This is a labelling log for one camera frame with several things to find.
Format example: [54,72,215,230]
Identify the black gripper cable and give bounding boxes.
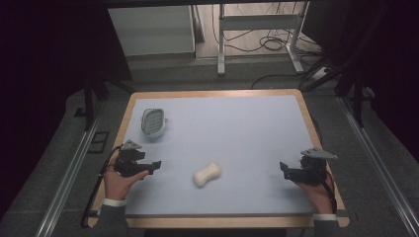
[80,145,123,229]
[320,163,338,214]

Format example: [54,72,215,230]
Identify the silver floor rail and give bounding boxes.
[34,113,105,237]
[338,96,419,237]

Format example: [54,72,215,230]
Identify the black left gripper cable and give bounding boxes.
[80,145,123,229]

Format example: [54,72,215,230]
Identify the black metal stand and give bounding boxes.
[81,73,136,132]
[334,63,377,128]

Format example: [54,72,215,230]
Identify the white metal desk frame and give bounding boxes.
[216,0,310,77]

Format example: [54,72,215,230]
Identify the person's left hand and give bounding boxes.
[103,159,149,201]

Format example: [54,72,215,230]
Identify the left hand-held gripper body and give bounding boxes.
[114,139,146,178]

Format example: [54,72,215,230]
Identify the black floor plate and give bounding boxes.
[87,130,111,154]

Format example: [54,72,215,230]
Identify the white soap bar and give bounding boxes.
[192,161,222,189]

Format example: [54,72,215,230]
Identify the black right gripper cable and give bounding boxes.
[320,163,338,214]

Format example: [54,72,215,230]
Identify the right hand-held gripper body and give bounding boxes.
[296,146,339,185]

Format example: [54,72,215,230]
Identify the white power strip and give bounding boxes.
[310,66,331,82]

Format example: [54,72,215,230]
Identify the person's right hand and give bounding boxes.
[293,166,337,216]

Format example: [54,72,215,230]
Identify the black floor cables bundle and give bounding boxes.
[210,1,325,57]

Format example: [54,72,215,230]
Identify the white cabinet panel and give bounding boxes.
[108,4,197,57]

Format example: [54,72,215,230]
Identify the pale blue table mat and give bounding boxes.
[123,95,319,216]

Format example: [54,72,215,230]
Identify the grey mesh basket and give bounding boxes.
[140,108,169,139]

